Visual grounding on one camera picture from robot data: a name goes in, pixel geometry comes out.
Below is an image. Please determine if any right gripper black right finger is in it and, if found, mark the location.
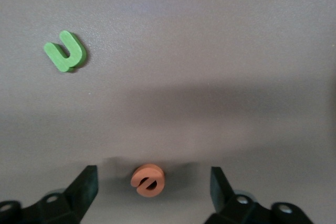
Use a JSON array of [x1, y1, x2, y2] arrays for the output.
[[204, 166, 314, 224]]

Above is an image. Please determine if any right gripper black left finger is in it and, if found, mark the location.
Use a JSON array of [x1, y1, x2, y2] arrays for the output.
[[0, 165, 99, 224]]

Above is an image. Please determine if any orange letter e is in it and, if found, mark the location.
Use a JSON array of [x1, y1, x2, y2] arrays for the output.
[[130, 164, 166, 198]]

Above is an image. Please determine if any green letter n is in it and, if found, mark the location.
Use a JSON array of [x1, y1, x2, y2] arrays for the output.
[[43, 30, 88, 73]]

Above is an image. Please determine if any brown table cover sheet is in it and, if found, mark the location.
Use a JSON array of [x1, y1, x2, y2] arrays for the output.
[[0, 0, 336, 224]]

